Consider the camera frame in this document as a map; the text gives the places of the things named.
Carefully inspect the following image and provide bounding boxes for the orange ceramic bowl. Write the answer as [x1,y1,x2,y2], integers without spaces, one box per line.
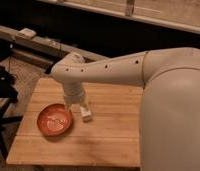
[37,104,73,136]

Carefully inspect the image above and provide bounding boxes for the black stand on left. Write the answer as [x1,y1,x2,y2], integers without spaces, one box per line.
[0,64,22,159]

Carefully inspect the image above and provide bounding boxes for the white box on ledge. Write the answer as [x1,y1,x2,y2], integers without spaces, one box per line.
[18,28,36,39]

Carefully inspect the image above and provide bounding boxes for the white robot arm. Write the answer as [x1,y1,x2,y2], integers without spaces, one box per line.
[51,47,200,171]

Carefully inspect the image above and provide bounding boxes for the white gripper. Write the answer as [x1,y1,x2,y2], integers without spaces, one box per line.
[62,82,88,112]

